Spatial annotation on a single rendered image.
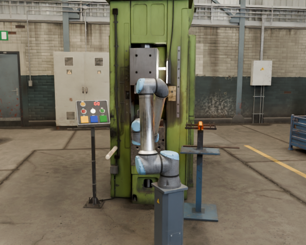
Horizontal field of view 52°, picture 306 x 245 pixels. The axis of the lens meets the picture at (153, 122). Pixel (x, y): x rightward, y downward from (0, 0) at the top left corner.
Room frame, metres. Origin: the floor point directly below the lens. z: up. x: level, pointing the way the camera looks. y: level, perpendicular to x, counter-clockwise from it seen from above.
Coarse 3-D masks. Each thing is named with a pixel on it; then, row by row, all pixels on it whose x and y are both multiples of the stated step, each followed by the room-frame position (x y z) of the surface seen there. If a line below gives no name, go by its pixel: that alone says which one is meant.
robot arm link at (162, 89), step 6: (156, 78) 2.45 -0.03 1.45; (162, 84) 2.43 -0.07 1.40; (162, 90) 2.44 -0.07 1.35; (168, 90) 2.49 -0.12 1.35; (156, 96) 2.48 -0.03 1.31; (162, 96) 2.47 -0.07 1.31; (156, 102) 2.53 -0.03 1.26; (162, 102) 2.52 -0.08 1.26; (156, 108) 2.56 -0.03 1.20; (162, 108) 2.57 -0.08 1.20; (156, 114) 2.59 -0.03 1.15; (156, 120) 2.62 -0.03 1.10; (156, 126) 2.66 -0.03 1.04; (156, 132) 2.71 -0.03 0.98; (156, 138) 2.75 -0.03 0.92
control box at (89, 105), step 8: (80, 104) 3.36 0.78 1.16; (88, 104) 3.39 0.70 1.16; (96, 104) 3.42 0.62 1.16; (104, 104) 3.45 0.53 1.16; (80, 112) 3.31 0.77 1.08; (88, 112) 3.34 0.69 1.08; (96, 112) 3.37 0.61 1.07; (104, 112) 3.40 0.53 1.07; (80, 120) 3.27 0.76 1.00; (88, 120) 3.30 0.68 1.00
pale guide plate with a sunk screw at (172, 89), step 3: (168, 87) 3.58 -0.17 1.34; (171, 87) 3.58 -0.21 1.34; (174, 87) 3.57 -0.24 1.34; (171, 90) 3.59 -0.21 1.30; (174, 90) 3.57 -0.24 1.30; (171, 93) 3.58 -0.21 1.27; (174, 93) 3.57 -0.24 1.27; (168, 96) 3.58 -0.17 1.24; (171, 96) 3.58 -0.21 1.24; (174, 96) 3.57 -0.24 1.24; (168, 99) 3.58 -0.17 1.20; (171, 99) 3.58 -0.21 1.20; (174, 99) 3.57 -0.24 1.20
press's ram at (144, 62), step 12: (132, 48) 3.49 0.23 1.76; (144, 48) 3.48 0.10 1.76; (156, 48) 3.47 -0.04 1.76; (132, 60) 3.49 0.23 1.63; (144, 60) 3.48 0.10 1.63; (156, 60) 3.47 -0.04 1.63; (132, 72) 3.49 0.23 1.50; (144, 72) 3.48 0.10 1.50; (156, 72) 3.47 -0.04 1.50; (132, 84) 3.49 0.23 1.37
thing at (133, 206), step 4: (124, 204) 3.45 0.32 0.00; (128, 204) 3.44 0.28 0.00; (132, 204) 3.43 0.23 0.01; (136, 204) 3.43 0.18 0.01; (128, 208) 3.34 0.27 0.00; (132, 208) 3.34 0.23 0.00; (136, 208) 3.34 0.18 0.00; (140, 208) 3.34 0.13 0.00; (144, 208) 3.34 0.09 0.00; (148, 208) 3.34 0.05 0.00; (152, 208) 3.34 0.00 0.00
